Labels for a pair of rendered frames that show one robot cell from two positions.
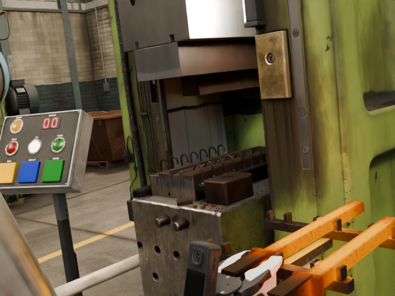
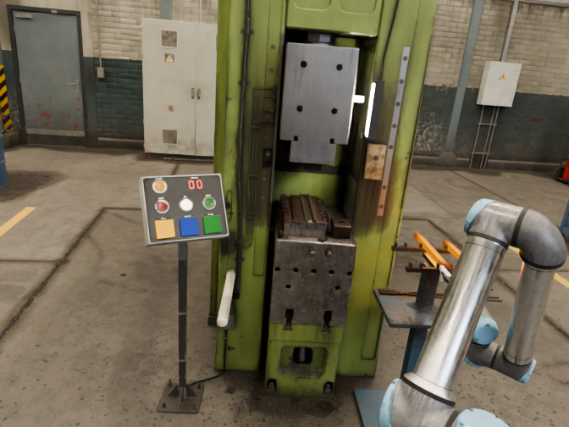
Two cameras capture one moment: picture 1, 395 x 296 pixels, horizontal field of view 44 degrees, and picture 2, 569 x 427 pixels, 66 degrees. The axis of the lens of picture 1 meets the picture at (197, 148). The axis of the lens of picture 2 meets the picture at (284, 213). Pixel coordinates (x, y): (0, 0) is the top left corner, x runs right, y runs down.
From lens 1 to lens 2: 171 cm
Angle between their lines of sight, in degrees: 49
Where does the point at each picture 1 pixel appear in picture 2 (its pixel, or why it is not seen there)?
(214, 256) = not seen: hidden behind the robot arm
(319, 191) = (383, 226)
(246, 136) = (282, 185)
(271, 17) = (378, 135)
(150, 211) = (295, 246)
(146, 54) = (303, 146)
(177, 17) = (339, 130)
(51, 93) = not seen: outside the picture
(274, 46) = (380, 152)
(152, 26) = (315, 130)
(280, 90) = (378, 175)
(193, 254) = not seen: hidden behind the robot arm
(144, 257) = (279, 276)
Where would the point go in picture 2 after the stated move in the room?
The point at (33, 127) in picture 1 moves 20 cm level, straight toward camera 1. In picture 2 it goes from (179, 187) to (219, 196)
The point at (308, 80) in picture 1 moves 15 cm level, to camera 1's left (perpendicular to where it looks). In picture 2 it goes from (391, 172) to (375, 175)
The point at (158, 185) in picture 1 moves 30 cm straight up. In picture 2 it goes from (291, 229) to (297, 166)
